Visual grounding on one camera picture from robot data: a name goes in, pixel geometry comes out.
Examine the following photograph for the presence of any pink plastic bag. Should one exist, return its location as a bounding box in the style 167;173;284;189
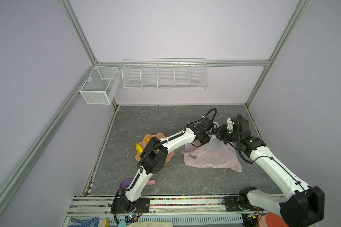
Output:
181;135;242;173

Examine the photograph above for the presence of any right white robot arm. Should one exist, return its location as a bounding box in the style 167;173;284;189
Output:
215;114;325;227

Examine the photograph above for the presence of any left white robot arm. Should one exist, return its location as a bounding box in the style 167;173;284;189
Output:
111;123;214;214

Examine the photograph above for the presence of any peach wavy fruit plate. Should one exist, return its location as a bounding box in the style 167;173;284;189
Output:
135;132;166;162

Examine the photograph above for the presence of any lower yellow banana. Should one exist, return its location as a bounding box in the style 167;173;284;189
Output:
135;143;144;155

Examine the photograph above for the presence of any purple pink scoop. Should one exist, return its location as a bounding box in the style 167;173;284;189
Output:
119;178;155;189

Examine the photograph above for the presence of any orange glove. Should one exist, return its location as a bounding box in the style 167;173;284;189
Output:
258;213;289;227

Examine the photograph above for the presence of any small white mesh basket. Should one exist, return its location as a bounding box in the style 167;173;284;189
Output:
80;66;120;105

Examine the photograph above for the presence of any blue white cloth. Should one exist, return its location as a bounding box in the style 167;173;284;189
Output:
68;218;100;227

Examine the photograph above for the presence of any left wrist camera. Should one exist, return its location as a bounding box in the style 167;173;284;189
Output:
199;117;214;132

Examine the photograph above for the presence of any black corrugated cable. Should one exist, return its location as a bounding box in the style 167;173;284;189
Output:
136;140;167;168

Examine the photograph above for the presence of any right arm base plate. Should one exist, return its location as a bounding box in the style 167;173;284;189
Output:
222;196;243;212

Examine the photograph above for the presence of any long white wire basket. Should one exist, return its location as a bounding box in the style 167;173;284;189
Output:
122;59;208;89

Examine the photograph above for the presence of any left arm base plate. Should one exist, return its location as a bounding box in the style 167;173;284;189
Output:
111;197;150;214

